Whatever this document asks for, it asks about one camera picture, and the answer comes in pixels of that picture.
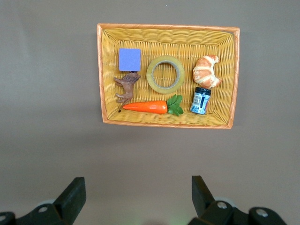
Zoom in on yellow wicker basket orange rim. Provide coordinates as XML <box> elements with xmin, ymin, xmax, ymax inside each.
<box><xmin>97</xmin><ymin>22</ymin><xmax>241</xmax><ymax>130</ymax></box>

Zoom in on brown toy lion figure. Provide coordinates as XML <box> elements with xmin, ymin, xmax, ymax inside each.
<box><xmin>113</xmin><ymin>71</ymin><xmax>141</xmax><ymax>113</ymax></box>

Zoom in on purple foam cube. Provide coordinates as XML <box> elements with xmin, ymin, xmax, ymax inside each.
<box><xmin>118</xmin><ymin>48</ymin><xmax>142</xmax><ymax>72</ymax></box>

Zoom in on small jar black lid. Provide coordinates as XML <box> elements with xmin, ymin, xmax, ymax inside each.
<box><xmin>189</xmin><ymin>87</ymin><xmax>212</xmax><ymax>115</ymax></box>

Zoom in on toy croissant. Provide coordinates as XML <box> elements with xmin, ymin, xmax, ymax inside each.
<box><xmin>192</xmin><ymin>54</ymin><xmax>223</xmax><ymax>90</ymax></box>

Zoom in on yellow packing tape roll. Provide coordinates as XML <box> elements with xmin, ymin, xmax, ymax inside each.
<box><xmin>146</xmin><ymin>55</ymin><xmax>186</xmax><ymax>95</ymax></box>

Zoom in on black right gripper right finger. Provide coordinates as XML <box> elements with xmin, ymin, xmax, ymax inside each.
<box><xmin>187</xmin><ymin>175</ymin><xmax>288</xmax><ymax>225</ymax></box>

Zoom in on orange toy carrot green leaves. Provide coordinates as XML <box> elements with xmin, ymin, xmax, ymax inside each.
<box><xmin>122</xmin><ymin>94</ymin><xmax>184</xmax><ymax>117</ymax></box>

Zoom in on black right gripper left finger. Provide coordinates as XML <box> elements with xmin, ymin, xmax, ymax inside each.
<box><xmin>0</xmin><ymin>177</ymin><xmax>87</xmax><ymax>225</ymax></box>

